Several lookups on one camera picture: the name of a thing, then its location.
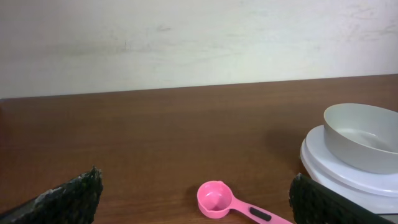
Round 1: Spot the pink measuring scoop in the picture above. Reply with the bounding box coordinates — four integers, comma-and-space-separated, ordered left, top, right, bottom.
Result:
197, 180, 292, 224

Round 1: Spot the white round bowl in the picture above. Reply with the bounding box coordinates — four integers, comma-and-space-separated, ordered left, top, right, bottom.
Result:
323, 103, 397, 174

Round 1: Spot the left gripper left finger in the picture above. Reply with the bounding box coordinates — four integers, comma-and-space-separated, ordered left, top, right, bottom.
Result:
1, 167, 103, 224

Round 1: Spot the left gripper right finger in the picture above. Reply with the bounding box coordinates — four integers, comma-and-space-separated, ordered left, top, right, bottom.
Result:
289, 174, 394, 224

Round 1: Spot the white digital kitchen scale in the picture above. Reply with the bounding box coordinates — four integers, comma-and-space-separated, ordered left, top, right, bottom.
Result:
300, 125, 397, 223

